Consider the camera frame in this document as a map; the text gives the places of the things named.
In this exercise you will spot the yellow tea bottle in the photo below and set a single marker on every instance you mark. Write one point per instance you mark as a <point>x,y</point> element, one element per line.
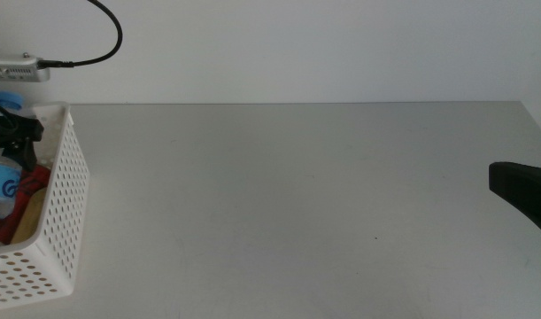
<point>31,217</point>

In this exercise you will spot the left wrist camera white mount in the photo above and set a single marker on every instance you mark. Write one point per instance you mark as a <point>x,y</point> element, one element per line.
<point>17,72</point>

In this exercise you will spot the red drink can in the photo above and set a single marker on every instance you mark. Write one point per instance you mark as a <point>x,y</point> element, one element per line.
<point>28,181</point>

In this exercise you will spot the clear water bottle blue cap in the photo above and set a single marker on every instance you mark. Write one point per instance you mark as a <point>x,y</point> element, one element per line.
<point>0,186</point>

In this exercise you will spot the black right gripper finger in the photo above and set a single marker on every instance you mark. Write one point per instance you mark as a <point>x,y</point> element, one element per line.
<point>527,190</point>

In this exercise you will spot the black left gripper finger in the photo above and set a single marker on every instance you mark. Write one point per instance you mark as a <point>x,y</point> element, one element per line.
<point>24,157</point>

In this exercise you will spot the white perforated plastic basket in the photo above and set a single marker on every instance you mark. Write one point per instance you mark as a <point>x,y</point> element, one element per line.
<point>62,208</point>

